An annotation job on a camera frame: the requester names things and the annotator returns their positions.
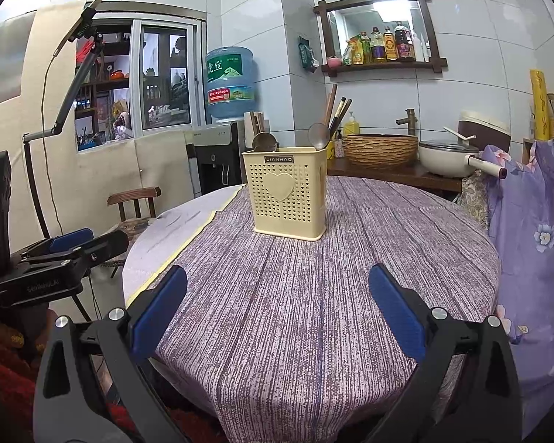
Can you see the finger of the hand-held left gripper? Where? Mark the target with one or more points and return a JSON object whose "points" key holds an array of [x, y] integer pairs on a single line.
{"points": [[101, 247], [71, 239]]}

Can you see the brown wooden chopstick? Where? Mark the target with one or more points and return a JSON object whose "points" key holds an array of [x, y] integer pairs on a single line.
{"points": [[331, 99], [253, 122], [345, 110]]}

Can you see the person's red clothing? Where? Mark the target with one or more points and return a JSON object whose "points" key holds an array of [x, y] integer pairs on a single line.
{"points": [[9, 392]]}

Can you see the sliding glass window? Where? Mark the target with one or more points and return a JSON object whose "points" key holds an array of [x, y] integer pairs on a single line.
{"points": [[166, 78]]}

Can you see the yellow mug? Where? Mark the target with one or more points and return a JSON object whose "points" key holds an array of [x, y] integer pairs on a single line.
{"points": [[331, 150]]}

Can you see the cream plastic utensil holder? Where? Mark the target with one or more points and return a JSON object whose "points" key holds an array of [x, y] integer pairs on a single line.
{"points": [[284, 212]]}

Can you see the white rice paddle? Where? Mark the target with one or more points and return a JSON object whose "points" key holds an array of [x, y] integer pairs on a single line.
{"points": [[457, 134]]}

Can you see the green hanging packet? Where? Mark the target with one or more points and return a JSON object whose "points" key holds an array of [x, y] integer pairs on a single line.
{"points": [[307, 55]]}

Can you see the cream brown rice cooker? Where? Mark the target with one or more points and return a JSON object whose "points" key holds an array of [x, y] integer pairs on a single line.
{"points": [[487, 131]]}

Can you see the purple striped tablecloth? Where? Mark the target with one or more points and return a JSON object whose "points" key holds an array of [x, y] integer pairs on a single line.
{"points": [[281, 309]]}

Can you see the person's left hand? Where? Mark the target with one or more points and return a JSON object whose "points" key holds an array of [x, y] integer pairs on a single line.
{"points": [[51, 323]]}

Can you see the woven wash basin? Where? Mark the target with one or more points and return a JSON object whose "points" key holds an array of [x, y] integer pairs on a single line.
{"points": [[381, 152]]}

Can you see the brass faucet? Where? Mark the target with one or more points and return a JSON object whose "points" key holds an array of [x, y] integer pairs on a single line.
{"points": [[411, 124]]}

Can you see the phone on stand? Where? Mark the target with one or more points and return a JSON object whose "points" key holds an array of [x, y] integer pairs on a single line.
{"points": [[85, 18]]}

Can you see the white table cover yellow trim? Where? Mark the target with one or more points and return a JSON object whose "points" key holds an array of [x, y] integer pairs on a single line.
{"points": [[166, 240]]}

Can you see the wooden framed mirror shelf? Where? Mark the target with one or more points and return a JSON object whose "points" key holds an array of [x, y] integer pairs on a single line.
{"points": [[374, 18]]}

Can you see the blue water jug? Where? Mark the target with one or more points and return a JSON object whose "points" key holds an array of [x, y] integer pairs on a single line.
{"points": [[231, 83]]}

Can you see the dark wooden counter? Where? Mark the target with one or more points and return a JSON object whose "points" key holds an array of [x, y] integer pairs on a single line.
{"points": [[388, 175]]}

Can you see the yellow soap pump bottle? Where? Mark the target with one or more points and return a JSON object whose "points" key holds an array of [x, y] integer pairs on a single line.
{"points": [[351, 127]]}

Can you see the pink bowl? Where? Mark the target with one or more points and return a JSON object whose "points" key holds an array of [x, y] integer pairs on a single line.
{"points": [[334, 62]]}

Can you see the yellow paper roll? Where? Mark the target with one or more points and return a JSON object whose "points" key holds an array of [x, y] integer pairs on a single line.
{"points": [[539, 106]]}

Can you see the beige paisley cloth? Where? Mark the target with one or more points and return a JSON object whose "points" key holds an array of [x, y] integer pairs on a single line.
{"points": [[473, 198]]}

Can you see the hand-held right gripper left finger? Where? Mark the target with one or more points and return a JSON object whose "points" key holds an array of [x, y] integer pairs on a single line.
{"points": [[159, 314]]}

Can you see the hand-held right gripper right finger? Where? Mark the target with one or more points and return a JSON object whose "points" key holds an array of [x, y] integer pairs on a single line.
{"points": [[397, 314]]}

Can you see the row of condiment bottles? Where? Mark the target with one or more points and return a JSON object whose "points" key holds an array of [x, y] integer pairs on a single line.
{"points": [[390, 46]]}

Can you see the cream pan with lid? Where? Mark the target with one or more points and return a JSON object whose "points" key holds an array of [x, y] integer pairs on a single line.
{"points": [[443, 161]]}

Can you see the purple floral cloth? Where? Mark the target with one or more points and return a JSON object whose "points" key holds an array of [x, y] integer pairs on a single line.
{"points": [[526, 286]]}

